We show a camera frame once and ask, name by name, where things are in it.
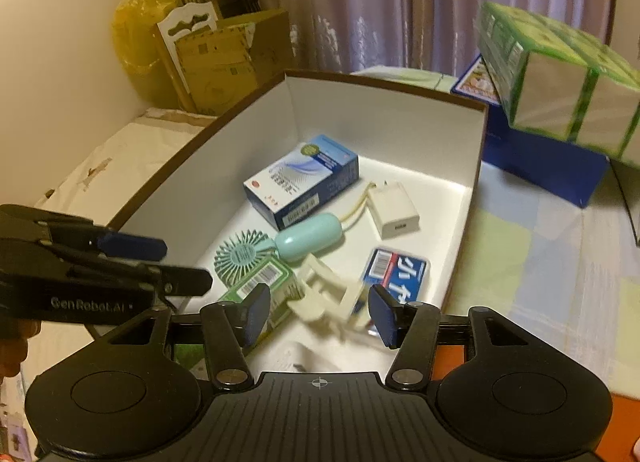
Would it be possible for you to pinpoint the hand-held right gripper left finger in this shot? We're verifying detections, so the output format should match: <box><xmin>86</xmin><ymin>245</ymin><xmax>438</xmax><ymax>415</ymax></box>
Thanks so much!
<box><xmin>107</xmin><ymin>283</ymin><xmax>272</xmax><ymax>390</ymax></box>

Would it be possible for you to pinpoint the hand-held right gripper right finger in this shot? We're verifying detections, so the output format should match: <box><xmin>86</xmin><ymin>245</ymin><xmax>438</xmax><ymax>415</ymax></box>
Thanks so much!
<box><xmin>368</xmin><ymin>284</ymin><xmax>538</xmax><ymax>390</ymax></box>

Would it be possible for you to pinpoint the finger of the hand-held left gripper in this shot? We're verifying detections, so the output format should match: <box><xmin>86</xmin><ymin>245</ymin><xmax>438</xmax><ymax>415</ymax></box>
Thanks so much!
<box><xmin>0</xmin><ymin>239</ymin><xmax>213</xmax><ymax>298</ymax></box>
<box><xmin>0</xmin><ymin>204</ymin><xmax>168</xmax><ymax>260</ymax></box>

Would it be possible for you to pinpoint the green white medicine box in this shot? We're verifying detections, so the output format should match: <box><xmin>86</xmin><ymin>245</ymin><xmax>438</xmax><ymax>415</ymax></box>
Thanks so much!
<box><xmin>172</xmin><ymin>258</ymin><xmax>307</xmax><ymax>373</ymax></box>

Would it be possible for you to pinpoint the clear case blue label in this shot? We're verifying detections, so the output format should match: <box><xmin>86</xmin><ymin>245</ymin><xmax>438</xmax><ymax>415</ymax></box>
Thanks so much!
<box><xmin>352</xmin><ymin>247</ymin><xmax>432</xmax><ymax>338</ymax></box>

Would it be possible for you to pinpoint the white plastic clip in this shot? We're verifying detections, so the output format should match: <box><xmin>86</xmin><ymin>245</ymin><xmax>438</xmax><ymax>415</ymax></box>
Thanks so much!
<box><xmin>290</xmin><ymin>253</ymin><xmax>371</xmax><ymax>338</ymax></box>

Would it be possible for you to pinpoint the mint handheld fan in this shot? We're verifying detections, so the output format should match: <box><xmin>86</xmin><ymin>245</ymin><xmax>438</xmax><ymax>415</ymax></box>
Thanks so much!
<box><xmin>214</xmin><ymin>183</ymin><xmax>377</xmax><ymax>288</ymax></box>

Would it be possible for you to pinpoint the white rectangular charger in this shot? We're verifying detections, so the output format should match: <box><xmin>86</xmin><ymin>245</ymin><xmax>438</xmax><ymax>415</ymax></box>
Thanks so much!
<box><xmin>367</xmin><ymin>181</ymin><xmax>421</xmax><ymax>239</ymax></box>

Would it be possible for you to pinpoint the blue white medicine box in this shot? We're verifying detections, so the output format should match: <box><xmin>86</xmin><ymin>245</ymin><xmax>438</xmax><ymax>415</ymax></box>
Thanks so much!
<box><xmin>243</xmin><ymin>134</ymin><xmax>360</xmax><ymax>232</ymax></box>

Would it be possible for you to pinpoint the brown shoe box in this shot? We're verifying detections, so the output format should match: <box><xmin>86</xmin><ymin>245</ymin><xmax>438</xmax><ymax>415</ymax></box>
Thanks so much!
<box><xmin>107</xmin><ymin>69</ymin><xmax>488</xmax><ymax>378</ymax></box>

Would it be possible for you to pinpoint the person's left hand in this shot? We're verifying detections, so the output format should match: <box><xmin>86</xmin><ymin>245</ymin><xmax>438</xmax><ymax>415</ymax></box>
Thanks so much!
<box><xmin>0</xmin><ymin>319</ymin><xmax>28</xmax><ymax>378</ymax></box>

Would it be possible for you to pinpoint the cream printed bedsheet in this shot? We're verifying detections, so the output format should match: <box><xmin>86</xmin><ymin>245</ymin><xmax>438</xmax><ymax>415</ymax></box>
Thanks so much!
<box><xmin>0</xmin><ymin>114</ymin><xmax>201</xmax><ymax>443</ymax></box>

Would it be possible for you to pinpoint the yellow plastic bag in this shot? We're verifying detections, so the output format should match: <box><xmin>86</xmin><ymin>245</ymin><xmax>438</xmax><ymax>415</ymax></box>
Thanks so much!
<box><xmin>111</xmin><ymin>0</ymin><xmax>183</xmax><ymax>105</ymax></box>

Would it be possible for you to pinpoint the white cutout board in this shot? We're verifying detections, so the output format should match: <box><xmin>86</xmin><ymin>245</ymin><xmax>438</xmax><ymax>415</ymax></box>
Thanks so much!
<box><xmin>152</xmin><ymin>1</ymin><xmax>221</xmax><ymax>113</ymax></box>

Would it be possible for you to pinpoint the brown cardboard box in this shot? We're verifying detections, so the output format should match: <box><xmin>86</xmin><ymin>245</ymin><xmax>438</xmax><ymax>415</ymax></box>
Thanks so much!
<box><xmin>172</xmin><ymin>8</ymin><xmax>296</xmax><ymax>115</ymax></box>

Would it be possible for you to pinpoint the green white tissue pack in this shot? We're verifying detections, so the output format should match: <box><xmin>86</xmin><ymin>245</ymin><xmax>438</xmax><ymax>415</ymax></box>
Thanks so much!
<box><xmin>474</xmin><ymin>2</ymin><xmax>640</xmax><ymax>163</ymax></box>

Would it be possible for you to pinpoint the purple patterned curtain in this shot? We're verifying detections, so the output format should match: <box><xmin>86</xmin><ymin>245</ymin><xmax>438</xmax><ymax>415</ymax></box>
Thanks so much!
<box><xmin>235</xmin><ymin>0</ymin><xmax>618</xmax><ymax>88</ymax></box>

